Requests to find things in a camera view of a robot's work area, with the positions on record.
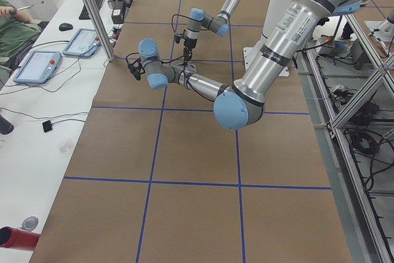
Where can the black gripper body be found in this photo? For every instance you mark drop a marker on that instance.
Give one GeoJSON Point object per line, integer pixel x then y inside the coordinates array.
{"type": "Point", "coordinates": [188, 43]}

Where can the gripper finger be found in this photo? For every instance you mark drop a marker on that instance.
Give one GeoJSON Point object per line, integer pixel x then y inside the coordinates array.
{"type": "Point", "coordinates": [189, 55]}
{"type": "Point", "coordinates": [185, 55]}

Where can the pink towel grey edge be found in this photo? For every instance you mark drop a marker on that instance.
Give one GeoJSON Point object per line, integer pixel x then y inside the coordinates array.
{"type": "Point", "coordinates": [188, 67]}

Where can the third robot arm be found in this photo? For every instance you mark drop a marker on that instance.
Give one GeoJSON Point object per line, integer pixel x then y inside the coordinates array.
{"type": "Point", "coordinates": [386, 26]}

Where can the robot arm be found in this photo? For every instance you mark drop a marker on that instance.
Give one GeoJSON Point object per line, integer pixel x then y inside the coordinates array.
{"type": "Point", "coordinates": [199, 18]}
{"type": "Point", "coordinates": [242, 103]}

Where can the black power box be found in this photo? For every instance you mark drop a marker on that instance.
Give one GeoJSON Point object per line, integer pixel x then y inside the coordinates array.
{"type": "Point", "coordinates": [118, 12]}

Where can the far teach pendant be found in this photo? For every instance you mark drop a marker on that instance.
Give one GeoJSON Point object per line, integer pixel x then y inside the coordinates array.
{"type": "Point", "coordinates": [84, 43]}

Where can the teach pendant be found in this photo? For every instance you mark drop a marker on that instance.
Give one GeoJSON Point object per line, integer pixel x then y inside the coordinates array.
{"type": "Point", "coordinates": [38, 67]}
{"type": "Point", "coordinates": [84, 43]}

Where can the black computer mouse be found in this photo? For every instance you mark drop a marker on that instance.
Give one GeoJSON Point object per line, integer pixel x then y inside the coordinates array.
{"type": "Point", "coordinates": [65, 27]}

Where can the near teach pendant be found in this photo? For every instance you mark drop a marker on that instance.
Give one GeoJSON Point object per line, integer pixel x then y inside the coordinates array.
{"type": "Point", "coordinates": [38, 67]}

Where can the small black square device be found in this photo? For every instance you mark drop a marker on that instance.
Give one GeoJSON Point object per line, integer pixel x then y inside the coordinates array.
{"type": "Point", "coordinates": [47, 126]}

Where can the person in green shirt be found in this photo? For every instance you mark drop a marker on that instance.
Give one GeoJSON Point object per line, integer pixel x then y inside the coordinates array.
{"type": "Point", "coordinates": [17, 38]}

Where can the round metal grommet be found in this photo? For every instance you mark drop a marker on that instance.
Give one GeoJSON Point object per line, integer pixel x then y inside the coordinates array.
{"type": "Point", "coordinates": [30, 223]}

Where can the red cylinder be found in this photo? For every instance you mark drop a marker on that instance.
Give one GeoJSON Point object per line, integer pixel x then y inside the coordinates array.
{"type": "Point", "coordinates": [19, 239]}

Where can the aluminium frame post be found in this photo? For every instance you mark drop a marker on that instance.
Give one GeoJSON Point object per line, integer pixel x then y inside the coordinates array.
{"type": "Point", "coordinates": [99, 27]}

